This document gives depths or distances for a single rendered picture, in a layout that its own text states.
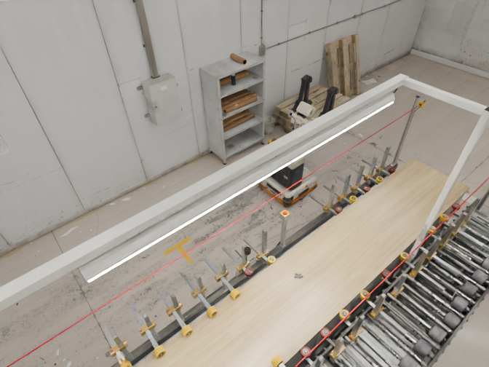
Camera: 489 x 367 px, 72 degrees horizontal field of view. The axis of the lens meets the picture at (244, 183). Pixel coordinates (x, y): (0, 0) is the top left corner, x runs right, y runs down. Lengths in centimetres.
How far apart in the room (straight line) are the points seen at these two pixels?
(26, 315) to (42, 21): 320
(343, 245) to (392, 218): 68
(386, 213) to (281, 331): 175
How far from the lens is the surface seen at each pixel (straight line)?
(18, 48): 432
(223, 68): 516
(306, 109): 455
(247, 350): 295
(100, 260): 170
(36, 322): 471
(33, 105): 453
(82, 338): 437
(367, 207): 395
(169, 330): 332
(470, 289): 377
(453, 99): 281
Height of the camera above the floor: 366
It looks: 43 degrees down
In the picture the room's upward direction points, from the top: 2 degrees counter-clockwise
